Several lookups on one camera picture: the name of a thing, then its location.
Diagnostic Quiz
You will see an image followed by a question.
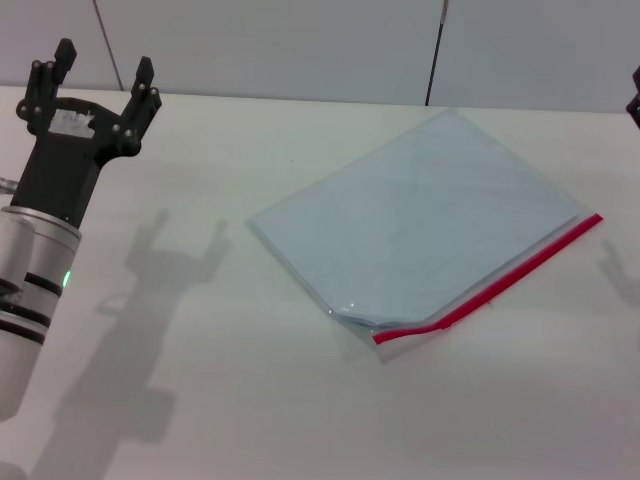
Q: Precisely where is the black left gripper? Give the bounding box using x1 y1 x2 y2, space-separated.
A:
10 38 163 231

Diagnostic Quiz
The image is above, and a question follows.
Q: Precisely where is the clear document bag red zipper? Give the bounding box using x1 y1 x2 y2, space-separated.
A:
248 107 605 366

